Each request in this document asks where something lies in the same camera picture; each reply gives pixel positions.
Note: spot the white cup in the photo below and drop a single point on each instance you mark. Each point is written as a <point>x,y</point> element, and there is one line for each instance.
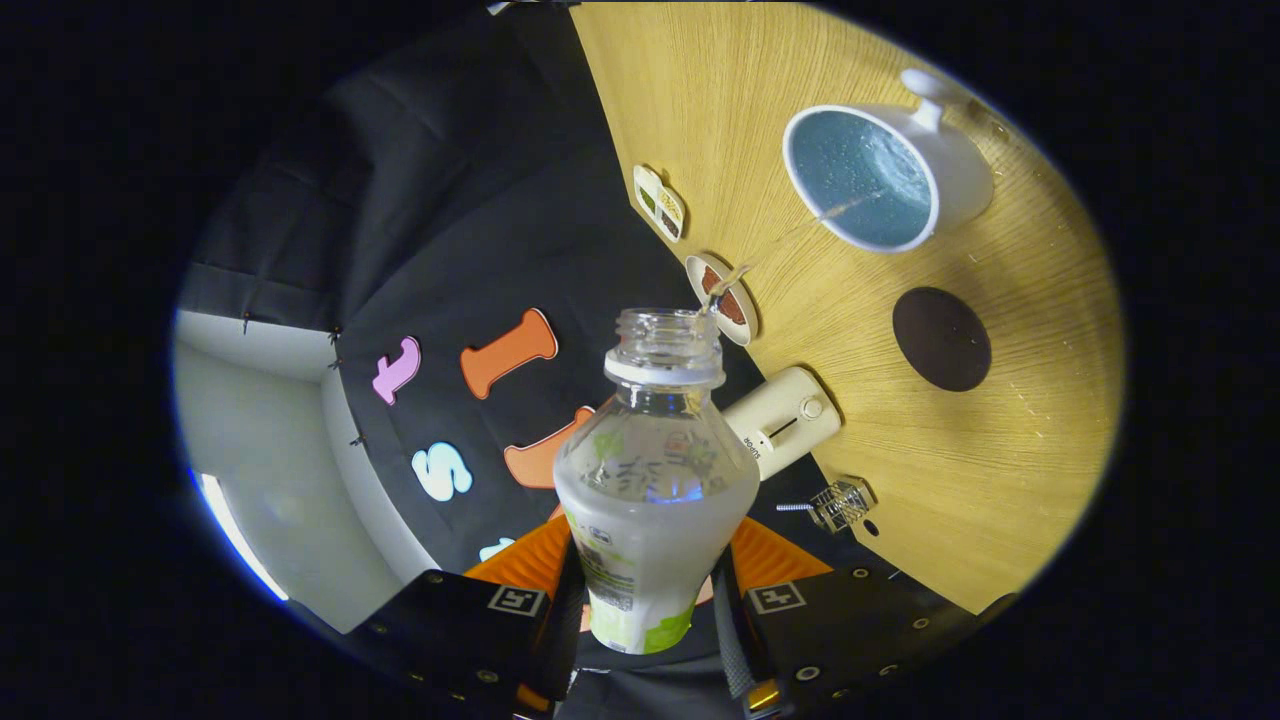
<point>960,170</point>

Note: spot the row of black cloth clips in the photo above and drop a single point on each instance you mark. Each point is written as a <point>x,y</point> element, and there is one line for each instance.
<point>246,319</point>

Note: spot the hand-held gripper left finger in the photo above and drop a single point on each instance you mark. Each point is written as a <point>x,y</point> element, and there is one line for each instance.
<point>450,630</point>

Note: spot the white divided snack dish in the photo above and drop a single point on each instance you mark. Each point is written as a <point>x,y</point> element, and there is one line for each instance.
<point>660,203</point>

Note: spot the wooden table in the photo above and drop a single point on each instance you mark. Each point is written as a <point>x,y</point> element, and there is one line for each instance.
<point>1000,480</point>

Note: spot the black backdrop cloth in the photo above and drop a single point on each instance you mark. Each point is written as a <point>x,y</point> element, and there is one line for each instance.
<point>480,200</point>

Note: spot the clear plastic juice bottle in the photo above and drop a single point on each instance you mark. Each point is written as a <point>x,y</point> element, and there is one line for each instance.
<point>650,530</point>

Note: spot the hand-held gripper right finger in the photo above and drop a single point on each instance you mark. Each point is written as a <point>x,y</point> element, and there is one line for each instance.
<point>860,625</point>

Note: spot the white toaster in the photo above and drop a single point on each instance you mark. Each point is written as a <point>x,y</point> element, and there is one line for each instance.
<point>780,420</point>

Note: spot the small round white plate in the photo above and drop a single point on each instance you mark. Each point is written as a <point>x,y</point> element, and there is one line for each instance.
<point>745,330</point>

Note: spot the dark brown round coaster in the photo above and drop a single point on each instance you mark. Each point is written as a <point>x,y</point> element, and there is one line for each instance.
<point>942,340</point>

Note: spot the brown food piece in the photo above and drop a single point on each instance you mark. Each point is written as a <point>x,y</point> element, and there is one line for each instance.
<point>709,280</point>
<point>733,310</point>

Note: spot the ceiling light strip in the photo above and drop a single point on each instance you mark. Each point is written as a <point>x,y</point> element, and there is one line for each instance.
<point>235,535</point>

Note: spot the clear juice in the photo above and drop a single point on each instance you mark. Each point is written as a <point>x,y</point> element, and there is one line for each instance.
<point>740,272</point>

